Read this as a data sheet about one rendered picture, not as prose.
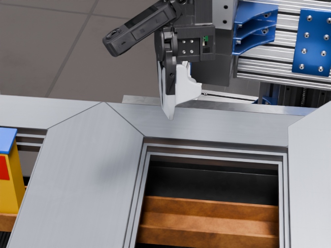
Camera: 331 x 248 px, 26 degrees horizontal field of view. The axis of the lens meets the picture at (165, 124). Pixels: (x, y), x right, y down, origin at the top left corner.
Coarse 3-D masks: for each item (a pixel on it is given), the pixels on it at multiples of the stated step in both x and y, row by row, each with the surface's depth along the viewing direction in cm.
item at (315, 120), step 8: (312, 112) 137; (320, 112) 137; (328, 112) 137; (304, 120) 136; (312, 120) 136; (320, 120) 136; (328, 120) 136; (312, 128) 134; (320, 128) 134; (328, 128) 134
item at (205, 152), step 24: (24, 144) 136; (144, 144) 133; (168, 144) 133; (192, 144) 133; (216, 144) 132; (240, 144) 131; (144, 168) 131; (264, 168) 133; (288, 168) 127; (144, 192) 128; (288, 192) 124; (288, 216) 120; (288, 240) 116
